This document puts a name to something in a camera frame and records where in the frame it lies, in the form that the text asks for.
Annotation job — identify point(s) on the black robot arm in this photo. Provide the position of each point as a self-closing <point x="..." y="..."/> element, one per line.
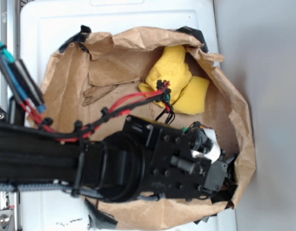
<point x="110" y="170"/>

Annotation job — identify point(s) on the brown paper bag bin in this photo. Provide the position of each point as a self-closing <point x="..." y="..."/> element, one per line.
<point x="91" y="75"/>

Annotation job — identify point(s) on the white plastic tray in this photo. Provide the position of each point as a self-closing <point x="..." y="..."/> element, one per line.
<point x="44" y="26"/>

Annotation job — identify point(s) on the yellow microfiber cloth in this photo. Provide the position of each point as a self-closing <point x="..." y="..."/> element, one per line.
<point x="170" y="67"/>

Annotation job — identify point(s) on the aluminium frame rail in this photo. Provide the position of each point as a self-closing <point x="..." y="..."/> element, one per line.
<point x="10" y="210"/>

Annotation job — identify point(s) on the yellow sponge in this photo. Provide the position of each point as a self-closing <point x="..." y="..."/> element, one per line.
<point x="193" y="97"/>

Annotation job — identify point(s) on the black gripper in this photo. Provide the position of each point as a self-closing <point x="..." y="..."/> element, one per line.
<point x="182" y="163"/>

